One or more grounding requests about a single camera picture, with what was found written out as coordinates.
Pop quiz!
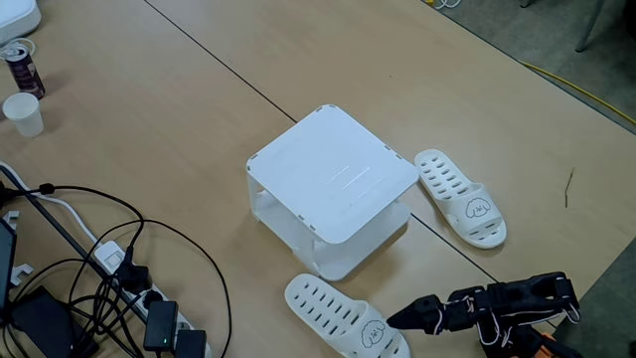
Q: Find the black cable with ferrite bead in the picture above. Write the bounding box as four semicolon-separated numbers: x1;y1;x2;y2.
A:
0;182;234;358

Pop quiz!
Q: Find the white plastic shoe rack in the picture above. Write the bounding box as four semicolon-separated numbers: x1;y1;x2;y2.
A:
245;103;420;282

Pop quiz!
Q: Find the dark purple drink can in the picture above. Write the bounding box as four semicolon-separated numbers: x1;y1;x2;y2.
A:
4;44;47;100

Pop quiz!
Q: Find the black adapter with green light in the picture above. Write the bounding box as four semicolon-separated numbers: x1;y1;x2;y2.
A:
143;299;179;352

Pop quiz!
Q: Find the white power strip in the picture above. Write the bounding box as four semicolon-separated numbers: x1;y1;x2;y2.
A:
92;240;213;358

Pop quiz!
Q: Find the white slipper with dog print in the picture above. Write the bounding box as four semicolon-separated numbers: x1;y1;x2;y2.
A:
413;148;509;251
283;272;412;358

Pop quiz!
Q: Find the black plug charger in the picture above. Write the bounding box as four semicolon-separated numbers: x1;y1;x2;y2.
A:
116;263;151;295

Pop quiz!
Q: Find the white paper cup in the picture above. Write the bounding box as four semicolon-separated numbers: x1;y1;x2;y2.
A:
1;91;46;138

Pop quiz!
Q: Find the white flat device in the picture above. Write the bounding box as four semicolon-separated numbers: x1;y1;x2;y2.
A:
0;0;43;46

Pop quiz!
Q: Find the black flat power brick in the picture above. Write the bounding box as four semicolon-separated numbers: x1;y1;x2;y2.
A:
9;285;100;358

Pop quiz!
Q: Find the yellow floor cable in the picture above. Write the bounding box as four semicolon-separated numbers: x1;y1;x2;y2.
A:
519;59;636;126

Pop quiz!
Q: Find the grey chair leg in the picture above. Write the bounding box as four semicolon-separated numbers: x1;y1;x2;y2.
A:
574;0;608;54

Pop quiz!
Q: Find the black power adapter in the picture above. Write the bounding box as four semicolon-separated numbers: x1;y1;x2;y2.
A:
174;328;208;358

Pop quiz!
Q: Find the white power strip cable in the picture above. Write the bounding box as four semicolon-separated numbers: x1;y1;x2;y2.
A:
0;161;100;245

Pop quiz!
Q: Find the white printed bracket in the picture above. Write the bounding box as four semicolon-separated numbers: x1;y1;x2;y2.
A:
0;210;35;288

